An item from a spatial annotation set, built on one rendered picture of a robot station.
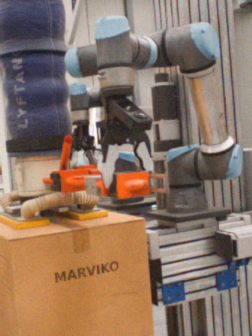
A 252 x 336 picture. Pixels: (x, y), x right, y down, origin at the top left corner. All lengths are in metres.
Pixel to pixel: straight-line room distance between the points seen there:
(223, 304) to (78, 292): 0.86
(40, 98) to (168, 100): 0.63
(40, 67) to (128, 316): 0.79
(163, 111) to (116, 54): 0.93
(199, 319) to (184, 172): 0.69
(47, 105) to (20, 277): 0.54
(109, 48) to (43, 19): 0.53
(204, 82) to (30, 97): 0.53
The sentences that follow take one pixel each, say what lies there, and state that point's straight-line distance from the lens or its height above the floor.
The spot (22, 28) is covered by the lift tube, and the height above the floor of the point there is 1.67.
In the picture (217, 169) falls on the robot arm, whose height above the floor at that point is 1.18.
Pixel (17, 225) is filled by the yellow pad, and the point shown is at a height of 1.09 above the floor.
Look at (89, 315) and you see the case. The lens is 1.35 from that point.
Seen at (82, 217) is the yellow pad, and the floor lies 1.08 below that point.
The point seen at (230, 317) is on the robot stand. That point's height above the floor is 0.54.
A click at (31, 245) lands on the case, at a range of 1.25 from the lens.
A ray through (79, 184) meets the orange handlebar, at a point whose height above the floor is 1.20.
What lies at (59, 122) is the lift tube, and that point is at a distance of 1.48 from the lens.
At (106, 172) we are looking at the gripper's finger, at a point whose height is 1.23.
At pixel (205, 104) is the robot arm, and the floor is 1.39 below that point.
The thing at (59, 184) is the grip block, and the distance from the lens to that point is 1.29.
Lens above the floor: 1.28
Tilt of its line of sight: 3 degrees down
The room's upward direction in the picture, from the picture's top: 5 degrees counter-clockwise
